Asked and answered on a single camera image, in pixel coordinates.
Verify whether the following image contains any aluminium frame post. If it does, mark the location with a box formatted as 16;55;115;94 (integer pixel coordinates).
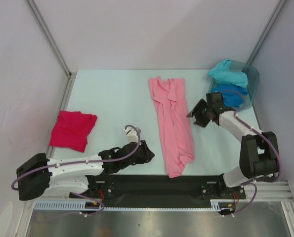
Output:
24;0;77;79
246;0;289;65

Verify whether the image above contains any left aluminium frame post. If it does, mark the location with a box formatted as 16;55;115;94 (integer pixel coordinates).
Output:
24;0;77;79

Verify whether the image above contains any dark blue t shirt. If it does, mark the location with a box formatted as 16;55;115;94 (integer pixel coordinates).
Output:
210;84;248;109

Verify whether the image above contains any pink t shirt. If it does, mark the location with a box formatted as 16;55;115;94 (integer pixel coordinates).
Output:
148;77;195;178

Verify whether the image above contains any red folded t shirt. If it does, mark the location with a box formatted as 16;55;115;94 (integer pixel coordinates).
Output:
49;111;98;153

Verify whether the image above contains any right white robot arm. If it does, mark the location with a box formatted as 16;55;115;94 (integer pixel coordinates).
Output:
187;92;281;198

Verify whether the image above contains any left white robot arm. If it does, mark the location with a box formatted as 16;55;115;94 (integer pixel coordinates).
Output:
11;140;155;201

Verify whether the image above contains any right aluminium frame post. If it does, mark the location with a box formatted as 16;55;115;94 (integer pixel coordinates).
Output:
246;0;289;65

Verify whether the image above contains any light blue t shirt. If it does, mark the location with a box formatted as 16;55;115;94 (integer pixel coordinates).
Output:
208;60;248;88

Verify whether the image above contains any teal plastic bin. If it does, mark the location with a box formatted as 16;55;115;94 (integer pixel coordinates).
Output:
208;60;259;110

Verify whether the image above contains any light blue slotted cable duct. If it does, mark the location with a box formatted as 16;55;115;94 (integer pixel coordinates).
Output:
34;200;221;212

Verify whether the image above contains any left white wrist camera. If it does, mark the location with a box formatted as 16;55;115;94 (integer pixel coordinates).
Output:
124;125;141;143

